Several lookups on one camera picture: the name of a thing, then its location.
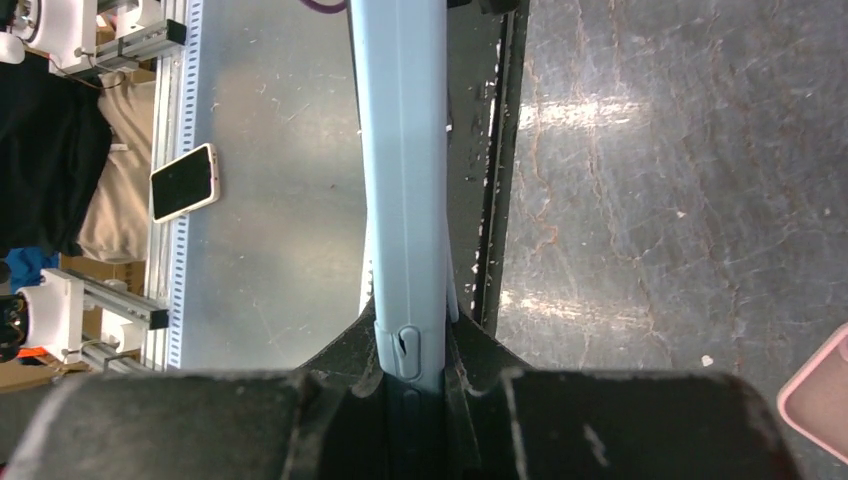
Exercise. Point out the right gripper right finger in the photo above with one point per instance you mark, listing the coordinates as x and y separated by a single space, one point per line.
513 421

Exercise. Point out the pink phone case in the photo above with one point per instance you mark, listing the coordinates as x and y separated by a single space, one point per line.
814 400

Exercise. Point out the aluminium frame rail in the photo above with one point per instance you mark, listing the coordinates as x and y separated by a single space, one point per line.
109 316

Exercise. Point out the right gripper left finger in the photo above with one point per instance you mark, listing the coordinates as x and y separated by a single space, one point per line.
321 421

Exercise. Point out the phone in white case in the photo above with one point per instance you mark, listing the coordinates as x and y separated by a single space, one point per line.
185 184

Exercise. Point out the phone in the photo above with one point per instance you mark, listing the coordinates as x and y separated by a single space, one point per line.
185 184
400 58

